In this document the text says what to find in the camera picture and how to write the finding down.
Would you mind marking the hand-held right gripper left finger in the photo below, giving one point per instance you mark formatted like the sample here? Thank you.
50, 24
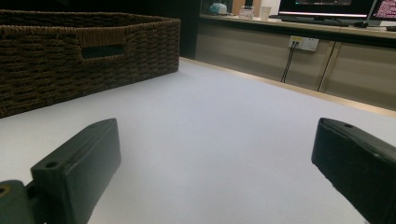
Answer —
81, 165

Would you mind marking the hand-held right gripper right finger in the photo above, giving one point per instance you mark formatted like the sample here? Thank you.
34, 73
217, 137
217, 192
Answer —
358, 168

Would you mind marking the brown woven basket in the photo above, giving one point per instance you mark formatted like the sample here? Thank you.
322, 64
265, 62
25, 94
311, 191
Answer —
46, 81

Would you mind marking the long beige desk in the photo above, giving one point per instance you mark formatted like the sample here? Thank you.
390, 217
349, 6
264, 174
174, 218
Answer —
358, 71

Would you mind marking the black keyboard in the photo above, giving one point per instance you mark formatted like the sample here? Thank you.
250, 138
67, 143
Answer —
391, 28
314, 21

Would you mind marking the black computer mouse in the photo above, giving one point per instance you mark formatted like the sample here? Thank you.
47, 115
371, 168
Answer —
361, 24

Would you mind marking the purple and white screen monitor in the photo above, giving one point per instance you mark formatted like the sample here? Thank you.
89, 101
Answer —
386, 9

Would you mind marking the dark screen monitor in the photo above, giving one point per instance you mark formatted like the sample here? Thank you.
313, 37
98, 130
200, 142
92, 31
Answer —
323, 6

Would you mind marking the white paper cup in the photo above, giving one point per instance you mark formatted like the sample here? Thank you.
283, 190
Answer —
265, 13

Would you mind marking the clear glass jar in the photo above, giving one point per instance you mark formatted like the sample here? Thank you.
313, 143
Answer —
246, 12

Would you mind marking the light blue bundle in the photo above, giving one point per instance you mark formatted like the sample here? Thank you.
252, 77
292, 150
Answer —
218, 8

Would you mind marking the white wall socket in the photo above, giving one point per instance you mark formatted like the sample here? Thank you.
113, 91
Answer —
306, 44

